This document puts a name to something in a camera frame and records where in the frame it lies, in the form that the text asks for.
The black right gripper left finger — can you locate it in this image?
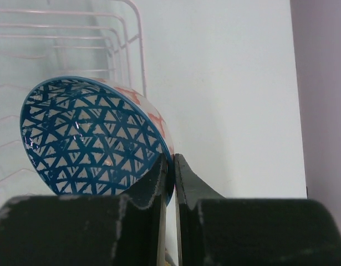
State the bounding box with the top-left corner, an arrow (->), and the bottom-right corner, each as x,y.
0,155 -> 167,265

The blue triangle pattern bowl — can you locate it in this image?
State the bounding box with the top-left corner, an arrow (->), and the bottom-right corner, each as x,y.
19,76 -> 175,195

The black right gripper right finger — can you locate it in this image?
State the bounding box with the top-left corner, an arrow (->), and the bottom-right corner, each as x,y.
174,154 -> 341,265

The clear wire dish rack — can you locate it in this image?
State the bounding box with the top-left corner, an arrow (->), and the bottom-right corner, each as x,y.
0,1 -> 146,207

